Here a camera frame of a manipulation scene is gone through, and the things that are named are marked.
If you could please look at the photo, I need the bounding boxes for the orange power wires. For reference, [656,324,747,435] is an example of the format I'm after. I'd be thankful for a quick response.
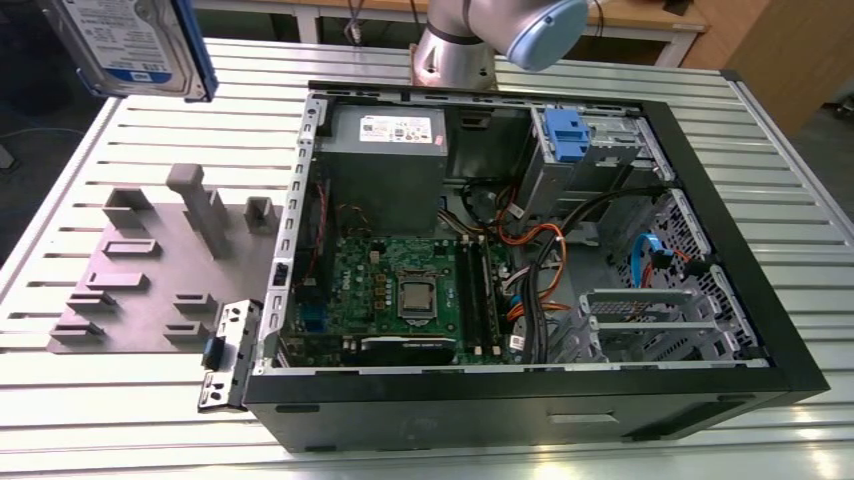
[496,222,568,326]

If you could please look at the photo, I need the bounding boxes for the hard disk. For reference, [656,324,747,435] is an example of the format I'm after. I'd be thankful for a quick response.
[64,0,220,105]

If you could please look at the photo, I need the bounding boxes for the grey power supply unit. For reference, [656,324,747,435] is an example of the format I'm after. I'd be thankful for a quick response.
[312,105,449,239]

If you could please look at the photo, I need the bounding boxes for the silver CPU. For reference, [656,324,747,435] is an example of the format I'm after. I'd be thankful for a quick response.
[397,279,439,316]

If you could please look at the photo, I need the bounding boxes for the green motherboard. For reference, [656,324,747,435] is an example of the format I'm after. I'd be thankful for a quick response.
[292,234,528,366]

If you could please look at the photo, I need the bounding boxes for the black graphics card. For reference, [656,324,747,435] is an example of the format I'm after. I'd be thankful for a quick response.
[339,335,459,366]

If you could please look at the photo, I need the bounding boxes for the grey parts rack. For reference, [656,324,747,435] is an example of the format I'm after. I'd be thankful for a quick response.
[49,162,281,356]

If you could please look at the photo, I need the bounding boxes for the blue drive cage latch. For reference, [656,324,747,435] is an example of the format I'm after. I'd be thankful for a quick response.
[543,107,592,164]

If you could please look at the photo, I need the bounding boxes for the grey hinged slot bracket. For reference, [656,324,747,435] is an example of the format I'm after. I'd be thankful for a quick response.
[196,297,265,414]

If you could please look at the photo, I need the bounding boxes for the metal drive cage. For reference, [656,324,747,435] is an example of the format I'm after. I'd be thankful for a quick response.
[516,104,672,221]

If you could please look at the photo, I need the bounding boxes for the metal disk bay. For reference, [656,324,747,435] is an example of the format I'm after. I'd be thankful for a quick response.
[576,287,768,364]

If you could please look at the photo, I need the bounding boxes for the black RAM slot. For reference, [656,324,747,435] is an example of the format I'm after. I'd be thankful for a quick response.
[476,233,505,357]
[455,233,485,359]

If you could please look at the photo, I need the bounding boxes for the red twisted fan wire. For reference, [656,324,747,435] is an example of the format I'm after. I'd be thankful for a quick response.
[309,177,335,289]

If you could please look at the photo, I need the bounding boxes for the blue wire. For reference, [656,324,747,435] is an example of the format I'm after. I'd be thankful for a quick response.
[630,232,668,291]

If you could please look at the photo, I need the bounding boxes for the black cable bundle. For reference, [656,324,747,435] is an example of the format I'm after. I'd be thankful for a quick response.
[519,184,668,364]

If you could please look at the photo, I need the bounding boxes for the black PC case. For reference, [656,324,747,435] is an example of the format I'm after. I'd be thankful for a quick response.
[240,79,831,454]

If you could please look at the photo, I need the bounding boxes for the wooden cabinet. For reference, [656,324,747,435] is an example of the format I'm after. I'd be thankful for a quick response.
[679,0,854,136]

